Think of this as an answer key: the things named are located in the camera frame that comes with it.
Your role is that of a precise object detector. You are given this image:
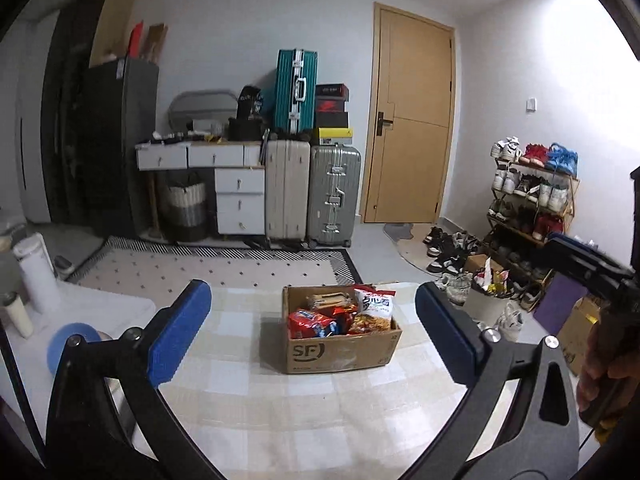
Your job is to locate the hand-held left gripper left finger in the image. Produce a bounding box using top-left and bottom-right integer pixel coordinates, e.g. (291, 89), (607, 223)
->
(45, 278), (226, 480)

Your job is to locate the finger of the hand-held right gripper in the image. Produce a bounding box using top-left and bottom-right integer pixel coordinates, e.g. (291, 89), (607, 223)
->
(545, 232), (637, 291)

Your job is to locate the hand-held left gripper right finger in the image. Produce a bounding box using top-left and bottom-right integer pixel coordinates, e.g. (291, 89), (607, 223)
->
(395, 281), (582, 480)

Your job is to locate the white red snack packet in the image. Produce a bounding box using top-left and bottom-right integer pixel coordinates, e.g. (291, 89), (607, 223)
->
(347, 285), (398, 336)

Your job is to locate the cardboard box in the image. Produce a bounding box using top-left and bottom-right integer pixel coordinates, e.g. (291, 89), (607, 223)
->
(281, 285), (403, 375)

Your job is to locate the clear sandwich biscuit packet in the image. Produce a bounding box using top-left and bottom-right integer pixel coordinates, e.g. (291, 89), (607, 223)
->
(306, 287), (353, 310)

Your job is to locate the person's right hand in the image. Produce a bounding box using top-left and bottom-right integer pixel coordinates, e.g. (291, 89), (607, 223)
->
(576, 317), (640, 413)

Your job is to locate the white trash bin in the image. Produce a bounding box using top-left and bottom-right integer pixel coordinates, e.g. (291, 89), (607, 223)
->
(462, 270), (511, 328)

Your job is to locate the brown printed carton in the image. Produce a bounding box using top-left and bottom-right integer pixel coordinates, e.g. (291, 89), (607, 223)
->
(557, 297), (603, 376)

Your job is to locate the wooden shoe rack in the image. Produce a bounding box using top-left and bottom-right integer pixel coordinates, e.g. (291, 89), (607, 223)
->
(487, 157), (581, 306)

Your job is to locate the purple paper bag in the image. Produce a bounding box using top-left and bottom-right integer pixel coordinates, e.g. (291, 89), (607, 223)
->
(532, 275), (588, 336)

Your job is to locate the white sneakers pair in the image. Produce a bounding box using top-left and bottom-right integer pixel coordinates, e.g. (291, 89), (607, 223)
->
(495, 302), (526, 343)

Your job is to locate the heap of dark shoes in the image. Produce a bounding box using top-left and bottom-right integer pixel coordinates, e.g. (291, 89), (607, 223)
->
(422, 225), (483, 306)

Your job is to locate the beige round mat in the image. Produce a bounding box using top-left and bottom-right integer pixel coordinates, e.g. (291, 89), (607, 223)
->
(392, 232), (441, 275)

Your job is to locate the white side table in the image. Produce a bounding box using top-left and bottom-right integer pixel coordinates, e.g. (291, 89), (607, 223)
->
(0, 280), (156, 361)

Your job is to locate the blue bowl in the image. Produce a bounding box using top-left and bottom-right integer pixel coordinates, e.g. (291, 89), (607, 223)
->
(46, 321), (102, 377)

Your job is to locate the shoe rack with shoes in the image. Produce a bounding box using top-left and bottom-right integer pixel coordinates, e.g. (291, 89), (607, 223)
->
(490, 136), (581, 306)

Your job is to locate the grey doormat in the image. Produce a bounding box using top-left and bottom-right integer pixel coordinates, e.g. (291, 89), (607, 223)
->
(384, 222), (416, 245)

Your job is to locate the woven laundry basket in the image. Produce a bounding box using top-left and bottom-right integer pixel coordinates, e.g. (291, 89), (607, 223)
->
(159, 170), (208, 242)

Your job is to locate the white dressing table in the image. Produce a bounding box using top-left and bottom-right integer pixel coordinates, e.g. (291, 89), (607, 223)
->
(135, 141), (267, 236)

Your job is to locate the beige checked tablecloth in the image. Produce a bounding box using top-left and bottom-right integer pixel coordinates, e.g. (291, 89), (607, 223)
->
(115, 280), (481, 480)

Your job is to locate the white thermal carafe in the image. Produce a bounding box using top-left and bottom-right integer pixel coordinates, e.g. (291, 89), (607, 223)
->
(12, 232), (63, 313)

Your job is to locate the white tumbler dark lid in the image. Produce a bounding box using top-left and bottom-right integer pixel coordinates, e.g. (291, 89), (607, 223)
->
(0, 291), (35, 338)

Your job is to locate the wooden door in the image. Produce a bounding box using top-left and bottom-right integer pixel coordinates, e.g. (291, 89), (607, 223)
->
(360, 2), (456, 224)

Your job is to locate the white suitcase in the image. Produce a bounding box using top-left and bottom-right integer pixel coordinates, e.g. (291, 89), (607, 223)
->
(264, 139), (312, 246)

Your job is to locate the silver suitcase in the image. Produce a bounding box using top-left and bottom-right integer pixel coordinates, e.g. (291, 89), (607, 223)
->
(306, 145), (362, 248)

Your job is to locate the dark grey refrigerator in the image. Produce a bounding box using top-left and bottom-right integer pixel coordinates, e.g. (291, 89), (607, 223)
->
(82, 57), (161, 238)

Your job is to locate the black storage box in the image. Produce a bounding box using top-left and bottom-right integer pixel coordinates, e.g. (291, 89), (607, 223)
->
(228, 117), (266, 142)

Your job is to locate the grey arched mirror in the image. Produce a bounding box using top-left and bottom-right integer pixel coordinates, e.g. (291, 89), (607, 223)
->
(167, 90), (238, 133)

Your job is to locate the yellow black shoe box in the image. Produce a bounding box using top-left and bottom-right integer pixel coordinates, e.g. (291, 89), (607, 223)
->
(312, 127), (355, 146)

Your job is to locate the black printed paper bag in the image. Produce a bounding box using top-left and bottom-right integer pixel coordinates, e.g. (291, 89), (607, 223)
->
(235, 86), (265, 121)

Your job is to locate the plain black shoe box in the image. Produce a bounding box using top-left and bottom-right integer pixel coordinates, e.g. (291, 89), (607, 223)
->
(315, 111), (350, 129)

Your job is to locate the black cabinet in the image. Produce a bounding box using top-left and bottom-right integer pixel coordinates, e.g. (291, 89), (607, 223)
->
(40, 0), (111, 226)

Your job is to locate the teal suitcase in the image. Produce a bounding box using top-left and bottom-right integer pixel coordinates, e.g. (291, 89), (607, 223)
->
(273, 49), (318, 136)

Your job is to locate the white wardrobe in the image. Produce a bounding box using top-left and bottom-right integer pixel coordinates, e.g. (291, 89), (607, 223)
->
(0, 10), (56, 226)

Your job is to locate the brown cardboard piece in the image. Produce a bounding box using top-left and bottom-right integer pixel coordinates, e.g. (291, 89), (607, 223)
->
(145, 24), (168, 63)

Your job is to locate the red paper bag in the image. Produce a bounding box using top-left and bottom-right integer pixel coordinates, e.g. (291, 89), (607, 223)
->
(127, 20), (146, 58)

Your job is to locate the large flat cardboard sheet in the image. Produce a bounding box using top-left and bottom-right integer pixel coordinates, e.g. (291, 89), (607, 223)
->
(90, 0), (136, 66)

